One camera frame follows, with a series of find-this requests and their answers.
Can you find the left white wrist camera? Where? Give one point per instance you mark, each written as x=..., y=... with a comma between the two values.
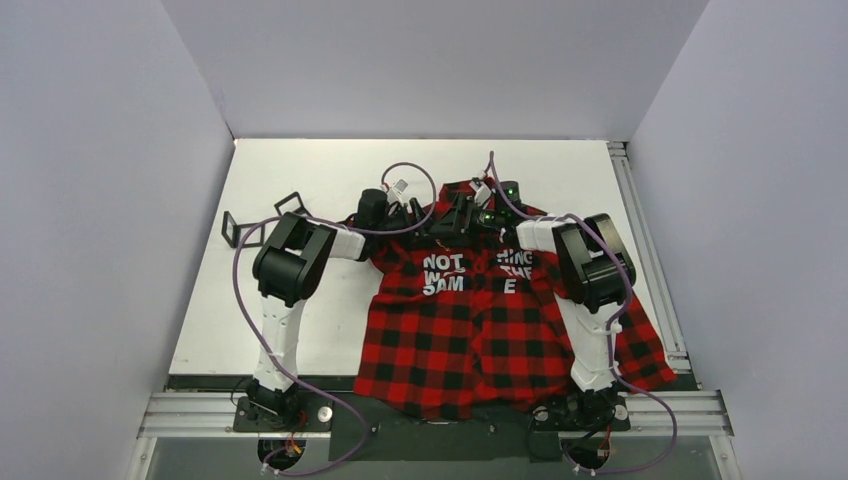
x=395, y=192

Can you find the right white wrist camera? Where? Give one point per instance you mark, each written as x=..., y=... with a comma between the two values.
x=481, y=190

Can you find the black frame stand left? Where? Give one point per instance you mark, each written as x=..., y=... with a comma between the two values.
x=233, y=232

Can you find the red black plaid shirt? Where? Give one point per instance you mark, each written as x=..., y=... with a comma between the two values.
x=450, y=328

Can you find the black frame stand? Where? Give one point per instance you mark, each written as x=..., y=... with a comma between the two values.
x=233, y=232
x=291, y=203

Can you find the black frame stand right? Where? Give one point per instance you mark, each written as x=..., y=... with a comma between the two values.
x=291, y=203

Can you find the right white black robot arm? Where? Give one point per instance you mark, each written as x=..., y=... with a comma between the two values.
x=583, y=285

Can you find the aluminium front rail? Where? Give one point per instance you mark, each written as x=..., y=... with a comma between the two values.
x=212, y=415

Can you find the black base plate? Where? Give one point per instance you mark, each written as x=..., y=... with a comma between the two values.
x=364, y=429

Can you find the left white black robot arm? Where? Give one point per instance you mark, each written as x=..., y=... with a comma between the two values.
x=288, y=269

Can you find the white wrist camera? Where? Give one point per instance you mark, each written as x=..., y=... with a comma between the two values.
x=395, y=192
x=481, y=190

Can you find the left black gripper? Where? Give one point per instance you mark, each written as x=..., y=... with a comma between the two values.
x=416, y=236

